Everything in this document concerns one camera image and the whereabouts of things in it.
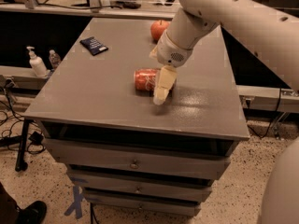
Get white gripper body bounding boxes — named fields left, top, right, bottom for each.
left=156, top=30, right=194, bottom=67

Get red coke can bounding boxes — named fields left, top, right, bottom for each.
left=134, top=68, right=161, bottom=91

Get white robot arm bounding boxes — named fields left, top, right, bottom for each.
left=153, top=0, right=299, bottom=224

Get red apple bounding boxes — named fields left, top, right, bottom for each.
left=150, top=20, right=169, bottom=41

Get dark blue snack bag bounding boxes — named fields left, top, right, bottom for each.
left=79, top=36, right=108, bottom=56

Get grey drawer cabinet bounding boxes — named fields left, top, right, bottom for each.
left=25, top=18, right=249, bottom=205

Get clear plastic water bottle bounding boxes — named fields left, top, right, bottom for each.
left=49, top=49, right=61, bottom=69

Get top drawer with knob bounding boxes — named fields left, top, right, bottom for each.
left=44, top=139, right=230, bottom=180

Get drawer with knob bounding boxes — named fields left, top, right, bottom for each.
left=44, top=139, right=230, bottom=180
left=67, top=169, right=211, bottom=203
left=83, top=191, right=200, bottom=217

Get white pump dispenser bottle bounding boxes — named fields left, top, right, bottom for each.
left=27, top=46, right=48, bottom=77

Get middle drawer with knob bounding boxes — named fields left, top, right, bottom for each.
left=67, top=169, right=211, bottom=203

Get bottom drawer with knob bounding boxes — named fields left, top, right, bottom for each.
left=83, top=191, right=200, bottom=217

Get blue tape mark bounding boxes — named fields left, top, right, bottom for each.
left=64, top=184, right=90, bottom=220

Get black table leg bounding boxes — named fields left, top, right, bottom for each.
left=15, top=119, right=30, bottom=172

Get black shoe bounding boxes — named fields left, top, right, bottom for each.
left=16, top=201, right=47, bottom=224

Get metal railing frame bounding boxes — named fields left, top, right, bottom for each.
left=0, top=0, right=179, bottom=20

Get black floor cables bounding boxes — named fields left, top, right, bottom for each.
left=0, top=77, right=47, bottom=156

